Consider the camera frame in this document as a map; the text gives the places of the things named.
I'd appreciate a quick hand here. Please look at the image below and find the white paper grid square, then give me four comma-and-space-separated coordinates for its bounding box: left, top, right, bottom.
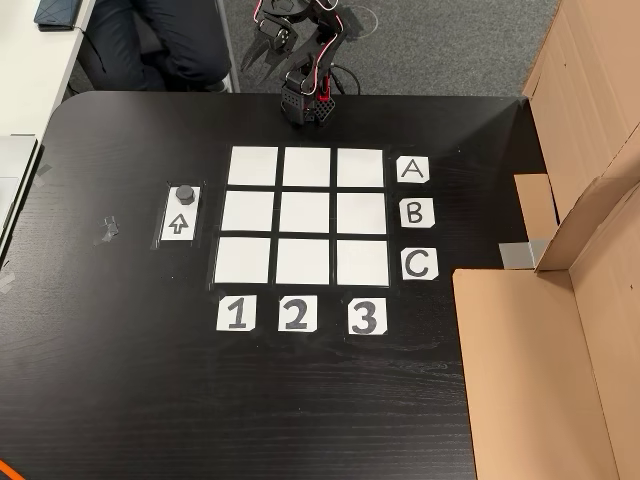
336, 192, 388, 235
213, 236, 272, 285
336, 147, 385, 189
221, 190, 276, 233
275, 238, 332, 286
279, 191, 332, 234
227, 146, 279, 187
336, 239, 391, 288
282, 146, 332, 188

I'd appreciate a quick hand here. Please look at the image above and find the grey metal desk leg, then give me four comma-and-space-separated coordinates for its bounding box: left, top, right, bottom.
214, 0, 242, 94

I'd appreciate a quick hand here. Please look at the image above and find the black tape patch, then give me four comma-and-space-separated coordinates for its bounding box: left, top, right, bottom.
339, 5, 365, 42

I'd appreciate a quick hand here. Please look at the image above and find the person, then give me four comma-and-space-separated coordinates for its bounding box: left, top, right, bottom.
77, 0, 234, 94

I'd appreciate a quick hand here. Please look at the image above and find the paper sheet with letter A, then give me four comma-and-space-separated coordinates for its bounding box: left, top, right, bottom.
396, 155, 431, 185

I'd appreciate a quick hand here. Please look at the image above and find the white paper sheet with arrow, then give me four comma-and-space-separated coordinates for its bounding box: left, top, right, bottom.
160, 185, 202, 244

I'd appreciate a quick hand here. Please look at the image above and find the dark blue notebook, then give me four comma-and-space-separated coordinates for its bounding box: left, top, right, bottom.
33, 0, 84, 32

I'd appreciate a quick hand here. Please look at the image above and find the paper sheet with letter B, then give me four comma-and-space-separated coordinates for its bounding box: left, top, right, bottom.
399, 197, 436, 230

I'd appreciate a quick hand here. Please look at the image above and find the crumpled clear tape piece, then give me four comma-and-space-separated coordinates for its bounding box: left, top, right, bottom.
92, 214, 122, 247

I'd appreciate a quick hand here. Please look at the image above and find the white desk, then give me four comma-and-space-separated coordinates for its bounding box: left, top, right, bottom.
0, 0, 96, 137

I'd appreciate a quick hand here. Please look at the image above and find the paper sheet with letter C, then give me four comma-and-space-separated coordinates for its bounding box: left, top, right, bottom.
401, 247, 440, 282

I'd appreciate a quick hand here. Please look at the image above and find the paper sheet with number 2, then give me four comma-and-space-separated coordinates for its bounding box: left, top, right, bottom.
277, 294, 319, 333

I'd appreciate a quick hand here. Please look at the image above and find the paper sheet with number 1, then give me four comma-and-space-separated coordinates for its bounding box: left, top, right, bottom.
216, 294, 258, 332

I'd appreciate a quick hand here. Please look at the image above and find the paper sheet with number 3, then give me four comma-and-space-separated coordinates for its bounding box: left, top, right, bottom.
347, 297, 389, 336

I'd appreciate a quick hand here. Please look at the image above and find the brown cardboard sheet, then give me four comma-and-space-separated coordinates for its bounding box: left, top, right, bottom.
452, 174, 640, 480
513, 0, 640, 274

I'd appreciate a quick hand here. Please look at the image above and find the black cable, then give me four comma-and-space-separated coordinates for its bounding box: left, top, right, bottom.
329, 64, 362, 96

